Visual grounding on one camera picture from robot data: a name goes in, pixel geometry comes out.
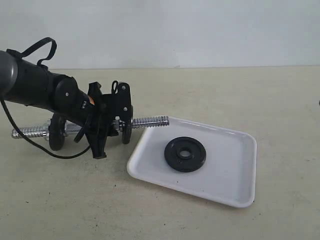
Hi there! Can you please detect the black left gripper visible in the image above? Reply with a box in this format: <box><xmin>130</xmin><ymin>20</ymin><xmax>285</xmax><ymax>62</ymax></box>
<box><xmin>85</xmin><ymin>81</ymin><xmax>118</xmax><ymax>160</ymax></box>

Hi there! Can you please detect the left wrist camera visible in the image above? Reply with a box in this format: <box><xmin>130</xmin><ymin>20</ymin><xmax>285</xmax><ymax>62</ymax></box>
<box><xmin>111</xmin><ymin>80</ymin><xmax>133</xmax><ymax>122</ymax></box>

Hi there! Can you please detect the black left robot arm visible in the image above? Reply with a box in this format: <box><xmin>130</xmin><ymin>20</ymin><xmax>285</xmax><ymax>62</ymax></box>
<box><xmin>0</xmin><ymin>51</ymin><xmax>112</xmax><ymax>159</ymax></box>

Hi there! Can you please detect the chrome threaded dumbbell bar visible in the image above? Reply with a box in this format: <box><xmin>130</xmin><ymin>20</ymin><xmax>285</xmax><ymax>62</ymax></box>
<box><xmin>19</xmin><ymin>116</ymin><xmax>170</xmax><ymax>140</ymax></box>

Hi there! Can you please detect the white rectangular tray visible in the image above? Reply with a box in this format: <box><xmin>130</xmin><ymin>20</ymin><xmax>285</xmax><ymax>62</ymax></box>
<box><xmin>126</xmin><ymin>117</ymin><xmax>257</xmax><ymax>208</ymax></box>

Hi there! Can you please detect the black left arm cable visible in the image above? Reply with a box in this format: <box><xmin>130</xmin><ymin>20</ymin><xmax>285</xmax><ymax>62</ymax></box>
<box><xmin>0</xmin><ymin>36</ymin><xmax>93</xmax><ymax>159</ymax></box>

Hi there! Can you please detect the black weight plate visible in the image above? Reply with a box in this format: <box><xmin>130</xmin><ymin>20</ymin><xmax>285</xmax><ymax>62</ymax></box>
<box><xmin>122</xmin><ymin>122</ymin><xmax>132</xmax><ymax>145</ymax></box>
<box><xmin>48</xmin><ymin>113</ymin><xmax>66</xmax><ymax>151</ymax></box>
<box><xmin>164</xmin><ymin>136</ymin><xmax>207</xmax><ymax>173</ymax></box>

